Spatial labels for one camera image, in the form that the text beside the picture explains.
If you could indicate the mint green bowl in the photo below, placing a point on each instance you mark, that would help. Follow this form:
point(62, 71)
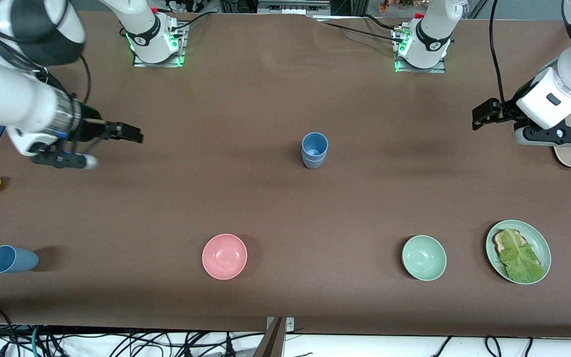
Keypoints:
point(424, 258)

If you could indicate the metal table bracket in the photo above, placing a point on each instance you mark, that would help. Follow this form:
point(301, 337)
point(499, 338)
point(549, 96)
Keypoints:
point(288, 325)

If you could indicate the green lettuce leaf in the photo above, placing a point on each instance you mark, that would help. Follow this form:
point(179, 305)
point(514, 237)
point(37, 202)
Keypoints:
point(518, 258)

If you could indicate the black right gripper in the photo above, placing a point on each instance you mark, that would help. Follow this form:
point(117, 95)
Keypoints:
point(88, 130)

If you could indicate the pink bowl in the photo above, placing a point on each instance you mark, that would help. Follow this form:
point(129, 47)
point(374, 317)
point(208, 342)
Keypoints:
point(224, 256)

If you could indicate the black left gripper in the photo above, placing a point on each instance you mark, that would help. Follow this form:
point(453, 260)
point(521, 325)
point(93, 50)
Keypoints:
point(507, 110)

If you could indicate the toasted bread slice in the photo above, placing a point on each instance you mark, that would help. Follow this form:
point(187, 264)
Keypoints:
point(498, 243)

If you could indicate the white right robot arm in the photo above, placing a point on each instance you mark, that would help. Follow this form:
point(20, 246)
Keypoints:
point(13, 99)

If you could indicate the blue plastic cup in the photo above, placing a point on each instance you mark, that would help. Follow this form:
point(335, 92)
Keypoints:
point(315, 144)
point(314, 165)
point(23, 260)

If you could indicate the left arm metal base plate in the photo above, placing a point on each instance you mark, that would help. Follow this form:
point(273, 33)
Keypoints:
point(422, 70)

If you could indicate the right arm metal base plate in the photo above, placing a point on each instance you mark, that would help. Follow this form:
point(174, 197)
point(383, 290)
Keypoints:
point(179, 54)

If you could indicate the mint green plate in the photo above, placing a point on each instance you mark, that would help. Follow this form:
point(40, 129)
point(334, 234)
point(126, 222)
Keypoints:
point(539, 239)

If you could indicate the silver metal box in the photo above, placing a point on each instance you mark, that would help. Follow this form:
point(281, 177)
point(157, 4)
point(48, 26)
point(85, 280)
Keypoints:
point(293, 6)

